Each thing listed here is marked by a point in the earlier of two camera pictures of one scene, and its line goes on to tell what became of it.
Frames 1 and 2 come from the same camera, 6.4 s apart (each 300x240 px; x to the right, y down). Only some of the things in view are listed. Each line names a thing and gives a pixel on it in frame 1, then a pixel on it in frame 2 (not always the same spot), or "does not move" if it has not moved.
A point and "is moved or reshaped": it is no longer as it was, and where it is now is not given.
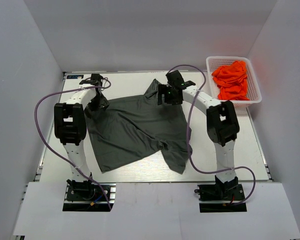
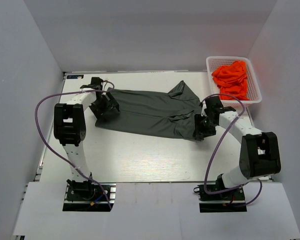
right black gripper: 168,97 to 200,127
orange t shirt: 232,80 does not move
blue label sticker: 74,76 does not move
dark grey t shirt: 132,127 is moved or reshaped
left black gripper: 100,103 to 106,105
